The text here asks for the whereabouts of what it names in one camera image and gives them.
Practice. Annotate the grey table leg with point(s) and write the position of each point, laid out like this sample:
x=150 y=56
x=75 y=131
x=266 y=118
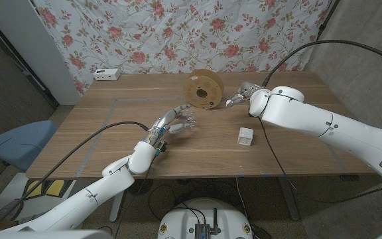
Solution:
x=288 y=199

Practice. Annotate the floral backdrop cloth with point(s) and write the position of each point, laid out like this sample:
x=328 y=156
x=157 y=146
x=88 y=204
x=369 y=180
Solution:
x=184 y=33

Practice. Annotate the black backdrop stand pole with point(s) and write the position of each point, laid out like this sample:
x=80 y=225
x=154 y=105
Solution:
x=327 y=20

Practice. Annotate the blue padded stool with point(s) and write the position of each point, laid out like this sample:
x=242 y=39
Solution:
x=25 y=142

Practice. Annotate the white power strip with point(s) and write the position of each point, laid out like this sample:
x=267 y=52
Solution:
x=106 y=74

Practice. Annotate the clear medicine bottle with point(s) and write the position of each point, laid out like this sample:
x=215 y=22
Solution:
x=191 y=117

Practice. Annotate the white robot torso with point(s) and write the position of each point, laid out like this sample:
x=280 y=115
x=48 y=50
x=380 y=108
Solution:
x=184 y=219

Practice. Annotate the white table leg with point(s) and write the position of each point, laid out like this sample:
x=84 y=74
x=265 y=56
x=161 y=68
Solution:
x=117 y=209

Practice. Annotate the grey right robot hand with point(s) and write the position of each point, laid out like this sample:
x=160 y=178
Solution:
x=245 y=90

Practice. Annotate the black round floor disc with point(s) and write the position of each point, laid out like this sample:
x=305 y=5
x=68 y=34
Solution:
x=139 y=186

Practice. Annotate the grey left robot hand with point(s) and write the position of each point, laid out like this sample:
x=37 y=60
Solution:
x=167 y=121

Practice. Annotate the white cube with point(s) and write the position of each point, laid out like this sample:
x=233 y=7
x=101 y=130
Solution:
x=245 y=136

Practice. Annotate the white bottle cap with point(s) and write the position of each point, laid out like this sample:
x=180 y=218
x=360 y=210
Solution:
x=229 y=103

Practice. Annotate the white wall panel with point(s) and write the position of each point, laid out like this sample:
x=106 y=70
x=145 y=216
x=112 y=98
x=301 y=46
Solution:
x=28 y=43

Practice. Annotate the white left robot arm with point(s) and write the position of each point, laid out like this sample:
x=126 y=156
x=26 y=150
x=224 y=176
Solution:
x=88 y=199

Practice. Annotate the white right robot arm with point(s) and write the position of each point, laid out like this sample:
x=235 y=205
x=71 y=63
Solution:
x=327 y=126

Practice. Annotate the black electronics module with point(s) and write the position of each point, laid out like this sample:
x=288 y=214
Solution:
x=202 y=230

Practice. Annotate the cardboard filament reel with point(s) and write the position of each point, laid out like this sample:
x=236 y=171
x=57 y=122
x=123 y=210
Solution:
x=194 y=88

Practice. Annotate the white board with yellow patches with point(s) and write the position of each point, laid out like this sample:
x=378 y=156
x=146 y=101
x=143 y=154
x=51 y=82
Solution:
x=55 y=187

